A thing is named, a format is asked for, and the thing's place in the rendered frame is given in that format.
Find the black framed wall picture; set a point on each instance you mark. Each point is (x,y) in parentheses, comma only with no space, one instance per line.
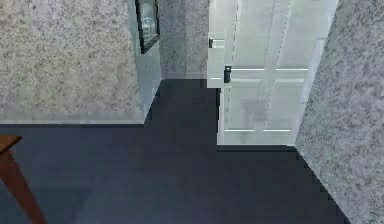
(147,23)

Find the brown wooden table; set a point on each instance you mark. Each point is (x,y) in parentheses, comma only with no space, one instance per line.
(13,176)

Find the white panelled room door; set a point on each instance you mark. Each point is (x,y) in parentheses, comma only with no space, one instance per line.
(266,73)

